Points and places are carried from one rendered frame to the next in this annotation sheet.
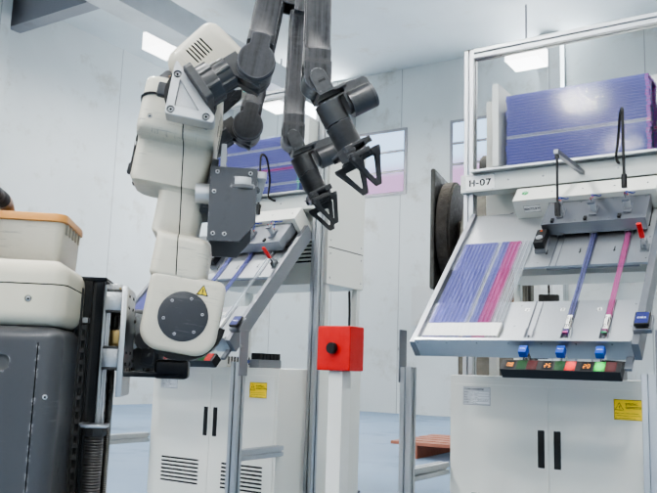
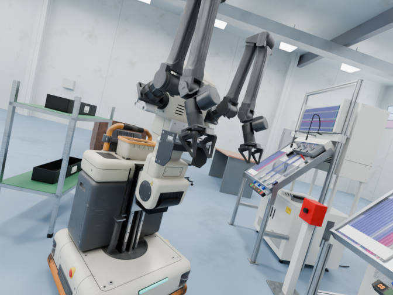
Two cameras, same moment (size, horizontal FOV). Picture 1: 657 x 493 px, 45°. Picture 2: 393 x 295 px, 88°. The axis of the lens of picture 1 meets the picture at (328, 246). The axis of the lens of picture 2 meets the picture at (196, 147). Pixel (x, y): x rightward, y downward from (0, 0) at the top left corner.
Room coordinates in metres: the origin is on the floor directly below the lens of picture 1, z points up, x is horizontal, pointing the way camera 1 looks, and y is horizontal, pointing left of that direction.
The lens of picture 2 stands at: (1.14, -0.58, 1.08)
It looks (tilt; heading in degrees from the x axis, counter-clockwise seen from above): 5 degrees down; 49
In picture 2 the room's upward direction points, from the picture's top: 15 degrees clockwise
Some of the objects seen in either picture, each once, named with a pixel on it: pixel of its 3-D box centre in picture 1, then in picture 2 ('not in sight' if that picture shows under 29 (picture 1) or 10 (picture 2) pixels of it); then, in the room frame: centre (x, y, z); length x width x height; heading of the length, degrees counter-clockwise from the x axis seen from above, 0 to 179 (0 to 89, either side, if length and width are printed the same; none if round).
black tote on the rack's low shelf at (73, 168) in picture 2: not in sight; (62, 168); (1.48, 1.64, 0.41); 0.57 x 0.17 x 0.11; 57
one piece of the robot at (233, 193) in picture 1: (227, 202); (185, 145); (1.76, 0.23, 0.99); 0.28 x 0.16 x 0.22; 8
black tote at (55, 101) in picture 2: not in sight; (75, 106); (1.48, 1.65, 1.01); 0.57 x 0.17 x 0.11; 56
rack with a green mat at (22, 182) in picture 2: not in sight; (65, 153); (1.48, 1.64, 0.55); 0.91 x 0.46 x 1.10; 57
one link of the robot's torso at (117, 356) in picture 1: (164, 340); (164, 194); (1.81, 0.37, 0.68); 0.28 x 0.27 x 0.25; 8
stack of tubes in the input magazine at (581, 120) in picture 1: (580, 125); not in sight; (2.75, -0.90, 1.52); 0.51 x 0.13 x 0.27; 57
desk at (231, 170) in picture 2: not in sight; (230, 170); (4.94, 2.43, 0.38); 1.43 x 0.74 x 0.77; 57
